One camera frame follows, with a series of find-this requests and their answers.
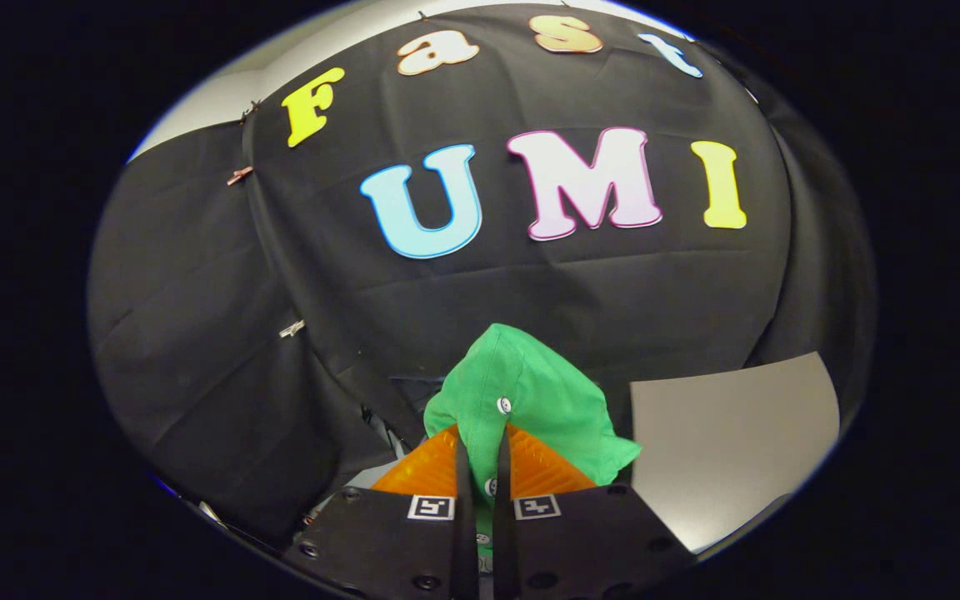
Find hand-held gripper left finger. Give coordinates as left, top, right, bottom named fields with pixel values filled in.
left=284, top=423, right=481, bottom=600

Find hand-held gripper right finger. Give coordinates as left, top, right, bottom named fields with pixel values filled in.
left=492, top=423, right=698, bottom=600

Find green polo shirt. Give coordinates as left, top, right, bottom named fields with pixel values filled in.
left=423, top=322, right=643, bottom=558

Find black backdrop cloth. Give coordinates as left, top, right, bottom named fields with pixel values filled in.
left=87, top=4, right=878, bottom=547

